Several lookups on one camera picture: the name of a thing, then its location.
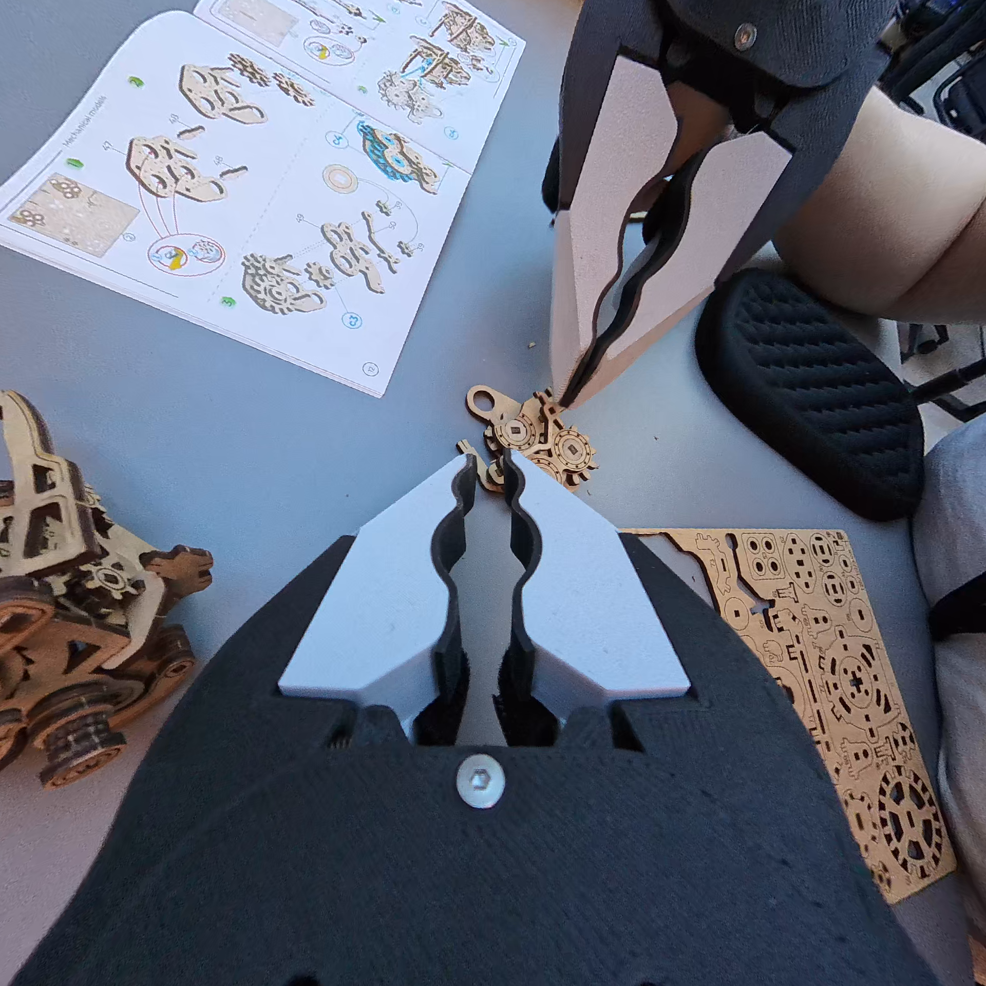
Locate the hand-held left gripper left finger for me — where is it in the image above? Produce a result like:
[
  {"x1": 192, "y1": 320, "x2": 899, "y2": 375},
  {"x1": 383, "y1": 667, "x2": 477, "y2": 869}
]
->
[{"x1": 276, "y1": 453, "x2": 479, "y2": 748}]

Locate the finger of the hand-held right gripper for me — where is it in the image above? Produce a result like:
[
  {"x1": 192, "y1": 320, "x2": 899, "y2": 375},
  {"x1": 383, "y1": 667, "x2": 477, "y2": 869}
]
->
[
  {"x1": 570, "y1": 129, "x2": 796, "y2": 408},
  {"x1": 549, "y1": 54, "x2": 680, "y2": 405}
]

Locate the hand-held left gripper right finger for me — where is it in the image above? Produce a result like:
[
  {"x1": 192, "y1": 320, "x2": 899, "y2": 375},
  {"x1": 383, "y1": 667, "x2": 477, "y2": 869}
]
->
[{"x1": 497, "y1": 453, "x2": 692, "y2": 747}]

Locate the small wooden gear assembly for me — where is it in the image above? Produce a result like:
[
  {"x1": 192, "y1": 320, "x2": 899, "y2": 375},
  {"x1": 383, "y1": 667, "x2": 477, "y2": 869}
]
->
[{"x1": 456, "y1": 384, "x2": 600, "y2": 494}]

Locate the person's right forearm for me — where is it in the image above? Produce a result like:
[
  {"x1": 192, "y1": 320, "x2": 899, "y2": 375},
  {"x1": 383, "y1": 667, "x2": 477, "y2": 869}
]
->
[{"x1": 772, "y1": 83, "x2": 986, "y2": 326}]

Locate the grey desk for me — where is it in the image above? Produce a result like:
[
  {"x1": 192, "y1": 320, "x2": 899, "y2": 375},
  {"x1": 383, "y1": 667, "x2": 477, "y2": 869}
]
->
[{"x1": 0, "y1": 0, "x2": 972, "y2": 986}]

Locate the black padded chair armrest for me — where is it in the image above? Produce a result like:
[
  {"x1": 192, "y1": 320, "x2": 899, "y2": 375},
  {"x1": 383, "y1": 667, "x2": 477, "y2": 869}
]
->
[{"x1": 695, "y1": 268, "x2": 925, "y2": 523}]

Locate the partly built wooden model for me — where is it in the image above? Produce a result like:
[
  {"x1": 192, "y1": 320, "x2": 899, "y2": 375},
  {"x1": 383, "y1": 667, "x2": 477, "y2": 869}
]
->
[{"x1": 0, "y1": 389, "x2": 215, "y2": 790}]

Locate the laser-cut plywood parts sheet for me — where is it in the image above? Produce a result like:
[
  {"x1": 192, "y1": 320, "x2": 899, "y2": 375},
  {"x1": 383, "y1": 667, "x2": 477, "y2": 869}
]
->
[{"x1": 620, "y1": 527, "x2": 958, "y2": 906}]

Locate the white instruction booklet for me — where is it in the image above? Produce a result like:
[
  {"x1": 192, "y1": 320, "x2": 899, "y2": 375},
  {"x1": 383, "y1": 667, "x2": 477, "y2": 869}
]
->
[{"x1": 0, "y1": 0, "x2": 527, "y2": 399}]

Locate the person's grey trouser leg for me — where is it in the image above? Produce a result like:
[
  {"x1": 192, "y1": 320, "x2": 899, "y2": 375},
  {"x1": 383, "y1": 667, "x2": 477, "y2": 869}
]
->
[{"x1": 911, "y1": 420, "x2": 986, "y2": 879}]

